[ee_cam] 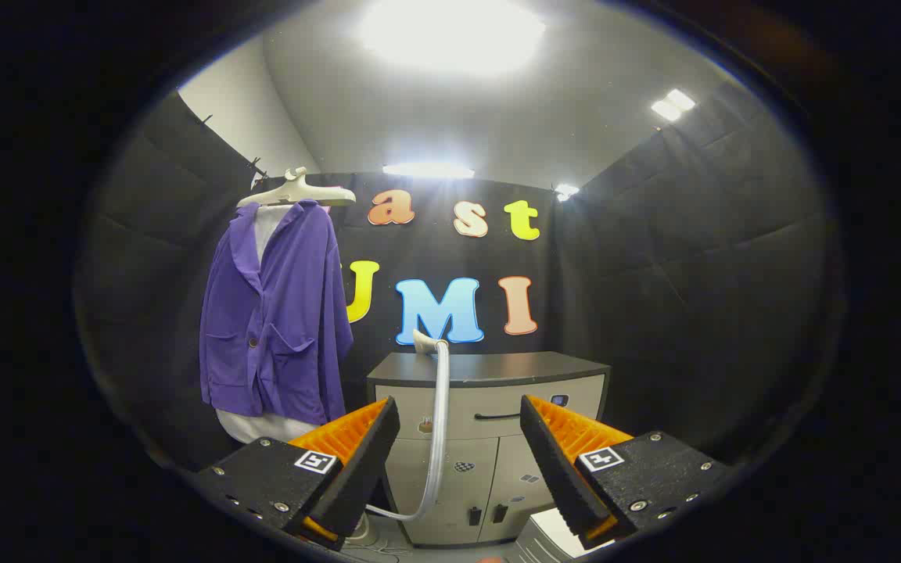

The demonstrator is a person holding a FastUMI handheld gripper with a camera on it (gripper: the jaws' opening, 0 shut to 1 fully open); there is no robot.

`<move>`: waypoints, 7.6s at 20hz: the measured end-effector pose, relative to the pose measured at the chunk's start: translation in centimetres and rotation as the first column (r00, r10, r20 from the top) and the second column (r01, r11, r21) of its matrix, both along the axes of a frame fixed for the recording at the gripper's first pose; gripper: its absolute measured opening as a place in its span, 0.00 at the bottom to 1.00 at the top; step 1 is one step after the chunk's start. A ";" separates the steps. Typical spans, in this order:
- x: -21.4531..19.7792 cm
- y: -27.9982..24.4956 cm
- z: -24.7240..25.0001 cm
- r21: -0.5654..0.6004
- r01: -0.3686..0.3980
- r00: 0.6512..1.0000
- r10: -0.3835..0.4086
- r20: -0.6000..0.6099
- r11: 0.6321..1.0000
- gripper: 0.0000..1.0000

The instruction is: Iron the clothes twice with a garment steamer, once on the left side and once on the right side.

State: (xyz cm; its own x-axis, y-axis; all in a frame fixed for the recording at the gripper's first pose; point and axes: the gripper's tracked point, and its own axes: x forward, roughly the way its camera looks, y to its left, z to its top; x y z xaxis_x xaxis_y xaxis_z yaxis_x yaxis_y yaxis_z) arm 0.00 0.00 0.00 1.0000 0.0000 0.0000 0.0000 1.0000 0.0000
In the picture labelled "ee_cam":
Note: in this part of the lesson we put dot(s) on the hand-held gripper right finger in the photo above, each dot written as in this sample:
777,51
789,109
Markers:
556,461

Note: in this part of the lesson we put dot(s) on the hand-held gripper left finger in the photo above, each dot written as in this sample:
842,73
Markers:
368,453

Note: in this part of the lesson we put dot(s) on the purple jacket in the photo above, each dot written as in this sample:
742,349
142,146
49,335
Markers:
290,313

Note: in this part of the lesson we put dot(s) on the grey cabinet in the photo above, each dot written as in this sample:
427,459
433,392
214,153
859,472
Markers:
489,438

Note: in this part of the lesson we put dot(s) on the white appliance box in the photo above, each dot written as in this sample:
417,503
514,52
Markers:
552,538

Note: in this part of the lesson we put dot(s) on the white hanging cloth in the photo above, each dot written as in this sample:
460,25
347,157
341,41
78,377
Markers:
267,428

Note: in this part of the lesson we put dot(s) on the black backdrop cloth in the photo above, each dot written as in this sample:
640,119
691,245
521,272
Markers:
693,274

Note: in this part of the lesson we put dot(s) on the ceiling strip light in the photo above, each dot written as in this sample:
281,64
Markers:
428,170
673,104

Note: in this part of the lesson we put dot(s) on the large ceiling panel light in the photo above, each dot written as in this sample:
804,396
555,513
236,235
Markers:
450,35

